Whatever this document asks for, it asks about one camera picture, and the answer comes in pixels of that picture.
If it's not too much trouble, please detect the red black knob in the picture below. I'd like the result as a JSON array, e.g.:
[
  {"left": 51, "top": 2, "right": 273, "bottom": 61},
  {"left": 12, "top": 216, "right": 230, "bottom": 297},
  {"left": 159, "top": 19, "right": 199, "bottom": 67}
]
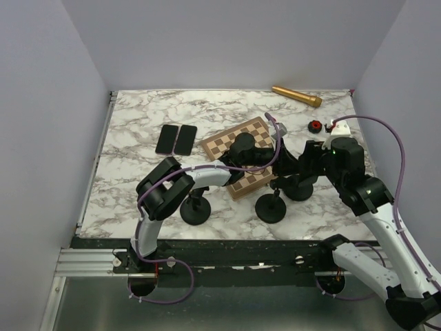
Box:
[{"left": 307, "top": 120, "right": 322, "bottom": 134}]

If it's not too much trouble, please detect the aluminium rail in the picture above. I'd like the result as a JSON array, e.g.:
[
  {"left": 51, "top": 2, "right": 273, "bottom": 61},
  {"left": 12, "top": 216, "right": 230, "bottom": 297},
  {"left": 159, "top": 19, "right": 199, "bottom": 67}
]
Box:
[{"left": 51, "top": 245, "right": 422, "bottom": 289}]

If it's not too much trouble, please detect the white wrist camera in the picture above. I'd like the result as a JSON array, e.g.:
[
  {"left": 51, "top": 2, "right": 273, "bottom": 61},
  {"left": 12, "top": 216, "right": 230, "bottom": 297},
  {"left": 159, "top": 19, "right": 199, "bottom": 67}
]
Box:
[
  {"left": 322, "top": 119, "right": 352, "bottom": 150},
  {"left": 269, "top": 122, "right": 287, "bottom": 141}
]

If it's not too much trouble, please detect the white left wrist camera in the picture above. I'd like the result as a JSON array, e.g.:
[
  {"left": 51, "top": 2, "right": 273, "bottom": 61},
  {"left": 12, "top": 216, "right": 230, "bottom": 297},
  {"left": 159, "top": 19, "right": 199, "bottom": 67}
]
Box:
[{"left": 269, "top": 122, "right": 287, "bottom": 141}]

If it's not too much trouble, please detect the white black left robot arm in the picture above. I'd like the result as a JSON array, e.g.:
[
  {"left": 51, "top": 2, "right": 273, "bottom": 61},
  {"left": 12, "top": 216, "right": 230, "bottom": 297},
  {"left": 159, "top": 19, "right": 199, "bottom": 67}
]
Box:
[{"left": 129, "top": 133, "right": 298, "bottom": 272}]

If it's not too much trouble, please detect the gold microphone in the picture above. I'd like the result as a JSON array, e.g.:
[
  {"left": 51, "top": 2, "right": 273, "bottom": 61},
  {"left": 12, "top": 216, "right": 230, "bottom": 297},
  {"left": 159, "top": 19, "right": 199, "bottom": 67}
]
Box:
[{"left": 271, "top": 86, "right": 322, "bottom": 108}]

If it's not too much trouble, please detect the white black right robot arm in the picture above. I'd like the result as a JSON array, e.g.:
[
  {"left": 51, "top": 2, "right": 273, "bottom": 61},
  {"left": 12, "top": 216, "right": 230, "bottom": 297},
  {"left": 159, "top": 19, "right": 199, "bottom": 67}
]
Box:
[{"left": 299, "top": 137, "right": 440, "bottom": 330}]

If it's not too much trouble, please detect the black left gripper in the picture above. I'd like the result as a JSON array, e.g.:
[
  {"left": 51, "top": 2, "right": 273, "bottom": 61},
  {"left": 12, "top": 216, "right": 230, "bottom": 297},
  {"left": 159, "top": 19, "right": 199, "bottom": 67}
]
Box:
[{"left": 240, "top": 137, "right": 300, "bottom": 177}]

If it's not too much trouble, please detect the wooden chessboard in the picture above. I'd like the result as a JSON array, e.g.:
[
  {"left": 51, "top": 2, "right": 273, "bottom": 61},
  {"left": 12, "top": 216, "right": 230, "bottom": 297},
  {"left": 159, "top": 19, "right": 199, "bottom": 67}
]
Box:
[{"left": 201, "top": 117, "right": 274, "bottom": 201}]

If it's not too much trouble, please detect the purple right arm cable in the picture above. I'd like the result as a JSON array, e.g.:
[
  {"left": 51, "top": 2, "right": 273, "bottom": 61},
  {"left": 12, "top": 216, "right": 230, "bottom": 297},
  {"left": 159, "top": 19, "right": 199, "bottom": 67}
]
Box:
[{"left": 332, "top": 115, "right": 441, "bottom": 330}]

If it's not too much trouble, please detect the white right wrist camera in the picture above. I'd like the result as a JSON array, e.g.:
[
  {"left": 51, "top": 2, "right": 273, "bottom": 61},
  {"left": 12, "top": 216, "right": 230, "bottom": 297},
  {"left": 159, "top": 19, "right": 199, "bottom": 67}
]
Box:
[{"left": 322, "top": 119, "right": 352, "bottom": 150}]

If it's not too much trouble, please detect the black phone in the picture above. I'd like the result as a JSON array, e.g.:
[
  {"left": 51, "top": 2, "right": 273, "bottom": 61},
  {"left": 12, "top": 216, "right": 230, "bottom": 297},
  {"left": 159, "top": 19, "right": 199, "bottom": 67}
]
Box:
[
  {"left": 174, "top": 125, "right": 197, "bottom": 156},
  {"left": 155, "top": 124, "right": 179, "bottom": 155}
]

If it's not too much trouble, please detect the black mounting base plate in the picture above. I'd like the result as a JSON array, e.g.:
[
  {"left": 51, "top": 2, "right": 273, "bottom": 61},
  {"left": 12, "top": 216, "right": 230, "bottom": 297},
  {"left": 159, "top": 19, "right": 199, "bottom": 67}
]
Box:
[{"left": 71, "top": 237, "right": 346, "bottom": 292}]

